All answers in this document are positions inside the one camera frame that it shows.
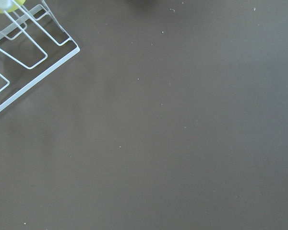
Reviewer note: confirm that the yellow cup on rack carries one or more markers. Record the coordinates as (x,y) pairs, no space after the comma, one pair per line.
(10,5)

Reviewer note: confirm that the white wire rack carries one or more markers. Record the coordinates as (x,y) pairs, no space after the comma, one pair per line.
(32,45)

